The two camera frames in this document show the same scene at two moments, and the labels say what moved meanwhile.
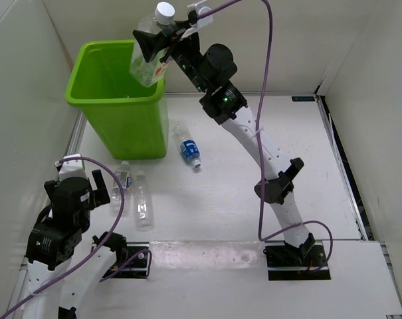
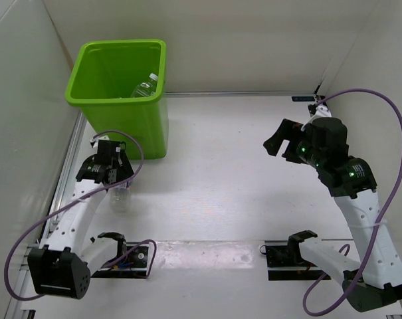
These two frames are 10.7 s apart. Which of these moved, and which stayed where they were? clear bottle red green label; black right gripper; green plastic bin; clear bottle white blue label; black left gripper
Moved: black left gripper; black right gripper; clear bottle red green label
Stayed: clear bottle white blue label; green plastic bin
